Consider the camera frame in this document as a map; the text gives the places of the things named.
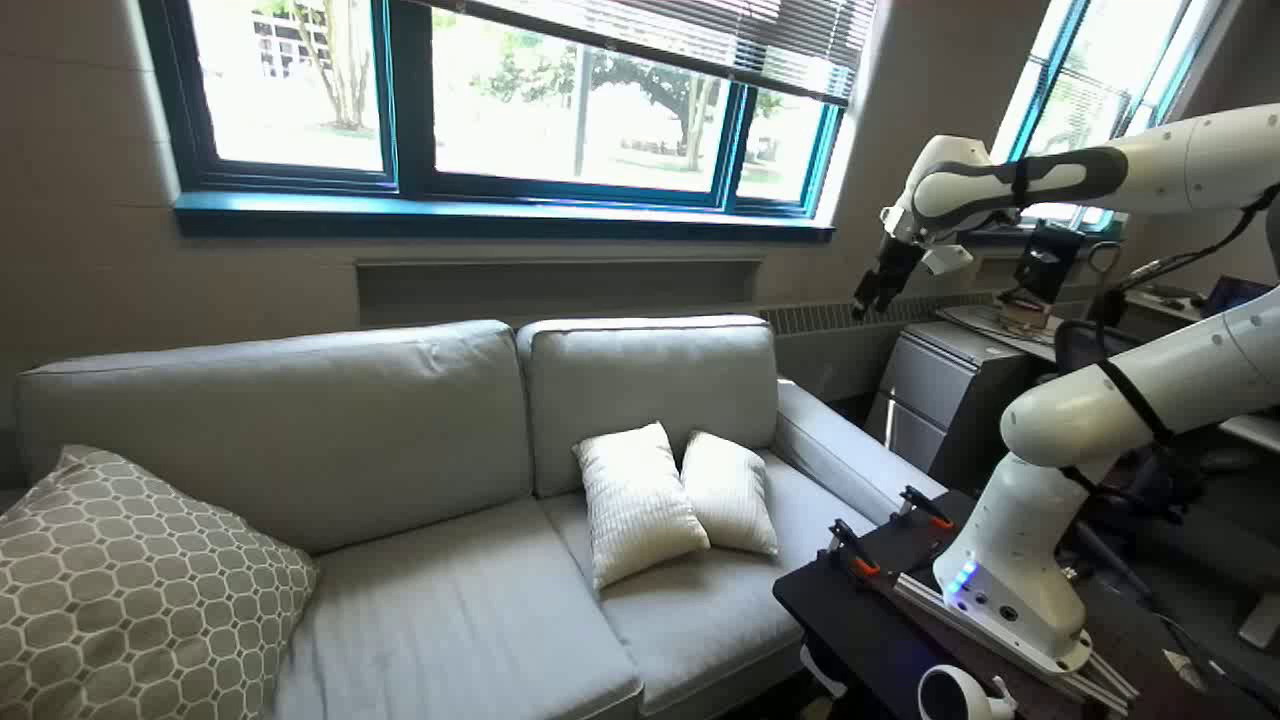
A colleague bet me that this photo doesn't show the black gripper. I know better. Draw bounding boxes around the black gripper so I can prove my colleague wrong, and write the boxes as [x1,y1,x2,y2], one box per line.
[852,232,930,317]

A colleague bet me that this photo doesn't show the small cream pleated pillow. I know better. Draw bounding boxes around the small cream pleated pillow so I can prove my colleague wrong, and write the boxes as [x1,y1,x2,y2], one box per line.
[572,420,715,595]
[676,430,783,559]

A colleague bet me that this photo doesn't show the grey fabric sofa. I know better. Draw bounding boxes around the grey fabric sofa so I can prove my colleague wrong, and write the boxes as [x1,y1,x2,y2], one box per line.
[12,314,952,720]

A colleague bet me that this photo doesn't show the grey filing cabinet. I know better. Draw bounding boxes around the grey filing cabinet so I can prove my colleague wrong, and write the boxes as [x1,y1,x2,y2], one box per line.
[871,317,1057,494]

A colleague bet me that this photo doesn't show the black electronic device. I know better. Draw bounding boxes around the black electronic device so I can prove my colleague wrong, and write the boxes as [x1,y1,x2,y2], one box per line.
[1014,224,1123,303]

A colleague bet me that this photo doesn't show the black orange bar clamp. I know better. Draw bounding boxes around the black orange bar clamp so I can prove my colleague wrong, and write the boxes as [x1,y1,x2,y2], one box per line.
[826,518,894,586]
[897,485,959,538]

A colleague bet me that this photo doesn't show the grey window blinds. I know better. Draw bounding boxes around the grey window blinds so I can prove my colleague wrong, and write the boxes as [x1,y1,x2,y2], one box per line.
[423,0,885,104]

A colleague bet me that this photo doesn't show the narrow blue framed window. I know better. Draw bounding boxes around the narrow blue framed window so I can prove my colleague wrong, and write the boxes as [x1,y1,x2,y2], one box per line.
[991,0,1246,238]

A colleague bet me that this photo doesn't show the dark blue bag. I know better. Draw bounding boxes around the dark blue bag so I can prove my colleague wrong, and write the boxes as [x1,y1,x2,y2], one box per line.
[1201,272,1272,321]

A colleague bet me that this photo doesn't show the black robot table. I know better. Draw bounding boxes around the black robot table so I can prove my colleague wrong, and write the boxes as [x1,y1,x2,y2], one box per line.
[771,485,1280,720]

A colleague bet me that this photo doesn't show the white desk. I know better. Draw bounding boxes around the white desk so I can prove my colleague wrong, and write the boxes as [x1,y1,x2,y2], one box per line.
[977,278,1280,459]

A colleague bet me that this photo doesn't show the white VR controller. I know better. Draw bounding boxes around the white VR controller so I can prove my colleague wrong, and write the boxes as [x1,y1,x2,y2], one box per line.
[914,659,1024,720]

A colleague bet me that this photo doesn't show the aluminium robot mounting plate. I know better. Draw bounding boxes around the aluminium robot mounting plate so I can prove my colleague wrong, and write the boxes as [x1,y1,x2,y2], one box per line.
[888,568,1145,717]

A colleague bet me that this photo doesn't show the wide blue framed window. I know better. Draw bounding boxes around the wide blue framed window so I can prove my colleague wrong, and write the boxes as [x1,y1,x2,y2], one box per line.
[137,0,858,244]

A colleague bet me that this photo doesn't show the large patterned beige pillow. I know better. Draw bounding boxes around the large patterned beige pillow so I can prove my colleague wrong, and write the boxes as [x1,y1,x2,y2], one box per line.
[0,441,322,720]

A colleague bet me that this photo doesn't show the wall radiator vent grille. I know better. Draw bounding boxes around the wall radiator vent grille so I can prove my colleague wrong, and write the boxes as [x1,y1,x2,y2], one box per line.
[762,300,866,335]

